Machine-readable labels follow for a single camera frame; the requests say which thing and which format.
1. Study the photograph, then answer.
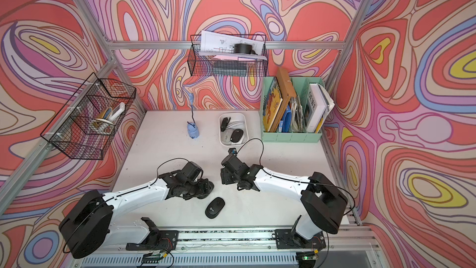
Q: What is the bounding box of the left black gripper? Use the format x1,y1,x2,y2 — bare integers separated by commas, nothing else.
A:
183,177,214,201

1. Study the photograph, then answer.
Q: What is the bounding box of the black mouse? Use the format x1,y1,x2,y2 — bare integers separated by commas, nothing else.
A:
230,129,244,143
220,117,231,132
205,197,226,219

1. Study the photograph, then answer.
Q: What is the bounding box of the white storage box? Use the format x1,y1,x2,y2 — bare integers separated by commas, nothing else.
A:
218,112,250,147

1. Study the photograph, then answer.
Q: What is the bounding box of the white mouse blue label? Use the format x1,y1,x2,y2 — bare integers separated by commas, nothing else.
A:
228,120,246,130

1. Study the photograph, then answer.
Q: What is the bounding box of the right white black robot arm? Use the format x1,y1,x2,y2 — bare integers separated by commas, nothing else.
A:
220,150,348,241

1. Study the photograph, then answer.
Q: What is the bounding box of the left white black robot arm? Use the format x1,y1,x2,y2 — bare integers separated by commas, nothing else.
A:
58,161,214,259

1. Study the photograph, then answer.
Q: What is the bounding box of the blue paw pen holder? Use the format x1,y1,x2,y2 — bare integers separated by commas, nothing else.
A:
187,93,200,139

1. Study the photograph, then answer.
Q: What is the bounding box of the yellow red picture book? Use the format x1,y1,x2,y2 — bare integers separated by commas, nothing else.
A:
263,78,283,132

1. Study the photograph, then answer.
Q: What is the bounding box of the green file organizer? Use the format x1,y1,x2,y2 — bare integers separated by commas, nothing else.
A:
259,76,328,144

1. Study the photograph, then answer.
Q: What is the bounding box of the brown cardboard book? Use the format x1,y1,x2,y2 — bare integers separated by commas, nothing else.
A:
269,67,297,132

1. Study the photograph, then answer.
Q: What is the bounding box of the white hardcover book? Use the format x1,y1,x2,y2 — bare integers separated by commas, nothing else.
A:
304,83,335,134

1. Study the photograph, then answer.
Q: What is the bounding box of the white tube in basket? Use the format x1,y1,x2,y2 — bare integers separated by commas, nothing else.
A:
107,102,125,124

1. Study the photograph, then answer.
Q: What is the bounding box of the black tape roll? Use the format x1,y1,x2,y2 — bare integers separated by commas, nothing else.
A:
234,43,256,55

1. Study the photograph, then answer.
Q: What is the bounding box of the white printed paper sheet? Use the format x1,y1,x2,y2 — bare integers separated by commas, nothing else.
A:
198,31,268,61

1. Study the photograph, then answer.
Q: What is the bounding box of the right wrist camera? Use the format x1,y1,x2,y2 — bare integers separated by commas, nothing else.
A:
228,148,238,156

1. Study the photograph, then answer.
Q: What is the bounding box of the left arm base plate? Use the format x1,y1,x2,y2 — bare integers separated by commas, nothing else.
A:
126,217,179,252

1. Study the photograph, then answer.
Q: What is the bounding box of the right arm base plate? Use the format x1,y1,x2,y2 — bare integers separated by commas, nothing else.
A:
271,216,327,251

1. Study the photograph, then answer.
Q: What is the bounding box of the back black wire basket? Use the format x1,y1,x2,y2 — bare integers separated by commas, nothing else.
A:
187,31,269,77

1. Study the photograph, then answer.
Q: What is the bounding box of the black wire basket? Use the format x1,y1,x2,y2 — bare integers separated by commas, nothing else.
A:
40,73,136,160
187,31,269,77

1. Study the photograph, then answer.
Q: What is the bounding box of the left black wire basket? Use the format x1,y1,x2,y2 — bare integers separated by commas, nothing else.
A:
40,73,136,160

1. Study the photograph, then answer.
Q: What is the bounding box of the aluminium front rail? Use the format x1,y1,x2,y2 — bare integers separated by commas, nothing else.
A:
63,226,390,268

